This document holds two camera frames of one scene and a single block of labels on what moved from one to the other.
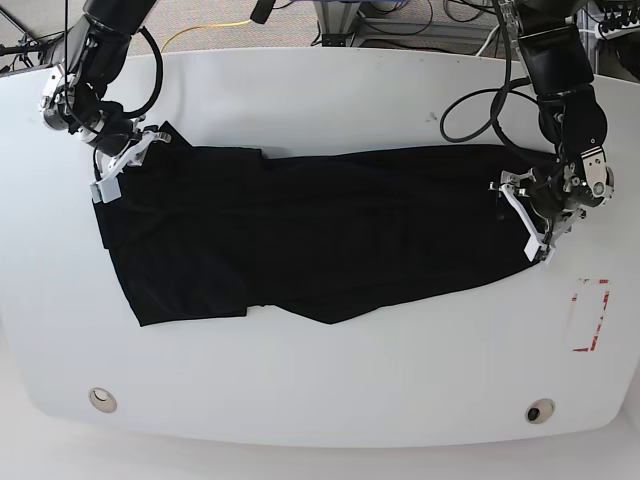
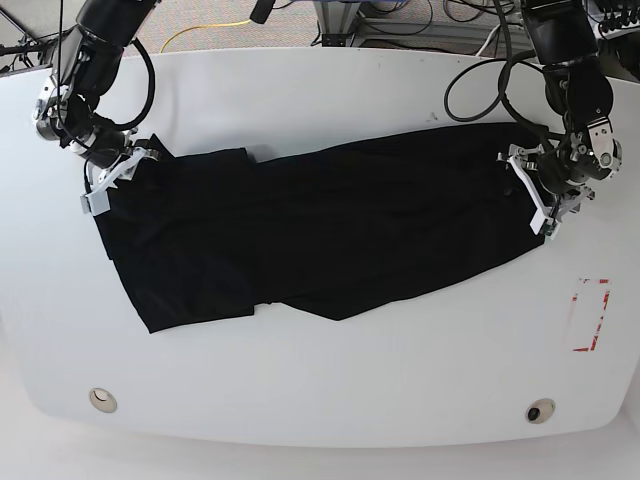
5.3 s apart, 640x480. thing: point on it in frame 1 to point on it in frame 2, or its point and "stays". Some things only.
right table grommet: [540, 410] stays
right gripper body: [518, 186] to [523, 160]
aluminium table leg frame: [335, 19] stays
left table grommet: [103, 400] stays
